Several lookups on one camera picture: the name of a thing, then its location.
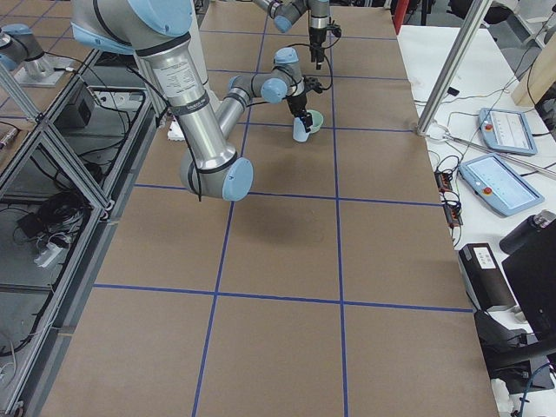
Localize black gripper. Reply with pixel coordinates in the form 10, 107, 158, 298
308, 28, 327, 70
286, 93, 313, 133

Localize green ceramic bowl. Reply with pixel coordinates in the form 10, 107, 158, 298
308, 109, 324, 135

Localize light blue plastic cup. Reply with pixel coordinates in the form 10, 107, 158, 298
293, 117, 310, 142

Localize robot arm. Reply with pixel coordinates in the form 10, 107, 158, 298
254, 0, 333, 70
71, 1, 313, 202

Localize black water bottle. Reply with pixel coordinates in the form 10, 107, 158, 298
499, 209, 555, 255

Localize small black square pad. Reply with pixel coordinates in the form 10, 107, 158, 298
447, 87, 460, 96

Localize thin metal rod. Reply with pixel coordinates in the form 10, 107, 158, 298
443, 134, 555, 179

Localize orange black usb hub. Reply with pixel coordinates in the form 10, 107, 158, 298
434, 170, 463, 229

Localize upper teach pendant tablet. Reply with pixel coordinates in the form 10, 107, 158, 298
479, 108, 538, 156

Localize teach pendant tablet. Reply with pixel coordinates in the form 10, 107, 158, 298
479, 108, 538, 156
459, 153, 545, 216

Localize lower teach pendant tablet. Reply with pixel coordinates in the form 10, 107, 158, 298
459, 153, 545, 216

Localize black box with white label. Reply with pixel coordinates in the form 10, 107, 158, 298
458, 243, 516, 312

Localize black monitor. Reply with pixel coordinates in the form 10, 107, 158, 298
502, 222, 555, 335

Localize white power strip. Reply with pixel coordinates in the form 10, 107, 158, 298
34, 242, 63, 268

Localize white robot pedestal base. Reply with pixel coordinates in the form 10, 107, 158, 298
167, 0, 218, 142

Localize silver aluminium frame post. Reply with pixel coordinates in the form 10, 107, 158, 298
415, 0, 493, 136

